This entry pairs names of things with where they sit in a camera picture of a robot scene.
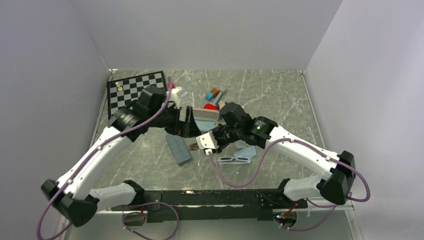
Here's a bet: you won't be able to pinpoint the blue and orange toy block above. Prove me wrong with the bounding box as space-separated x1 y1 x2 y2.
205 88 220 101

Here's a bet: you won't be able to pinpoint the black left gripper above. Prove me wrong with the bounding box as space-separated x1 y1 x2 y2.
148 102 201 138

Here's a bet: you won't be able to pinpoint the grey-blue glasses case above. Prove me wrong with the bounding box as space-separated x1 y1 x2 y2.
165 133 192 166

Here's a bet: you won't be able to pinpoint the light blue cleaning cloth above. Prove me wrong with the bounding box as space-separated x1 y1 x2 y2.
195 120 218 132

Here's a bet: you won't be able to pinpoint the cream toy cart blue wheels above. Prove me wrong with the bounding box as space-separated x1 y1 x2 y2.
215 101 228 110

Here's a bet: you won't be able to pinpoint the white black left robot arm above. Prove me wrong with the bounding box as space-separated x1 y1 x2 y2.
41 86 201 227

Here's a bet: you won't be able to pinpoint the black white chessboard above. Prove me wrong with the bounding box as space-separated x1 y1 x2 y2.
107 71 167 126

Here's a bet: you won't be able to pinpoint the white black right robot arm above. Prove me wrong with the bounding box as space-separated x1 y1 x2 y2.
211 102 356 208

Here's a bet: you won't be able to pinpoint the pink glasses case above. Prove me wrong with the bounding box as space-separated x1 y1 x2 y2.
193 107 220 125

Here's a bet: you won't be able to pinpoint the brown-framed sunglasses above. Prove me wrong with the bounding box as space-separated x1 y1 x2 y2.
187 143 199 151

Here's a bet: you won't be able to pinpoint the grey toy bar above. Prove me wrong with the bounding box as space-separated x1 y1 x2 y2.
213 87 226 105

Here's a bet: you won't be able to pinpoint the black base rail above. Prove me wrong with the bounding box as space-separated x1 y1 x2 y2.
111 187 308 223

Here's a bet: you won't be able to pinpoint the white-framed sunglasses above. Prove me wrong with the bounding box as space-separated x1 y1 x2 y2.
217 156 252 165

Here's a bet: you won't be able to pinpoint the red toy block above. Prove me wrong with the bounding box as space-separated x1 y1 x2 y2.
203 103 218 110

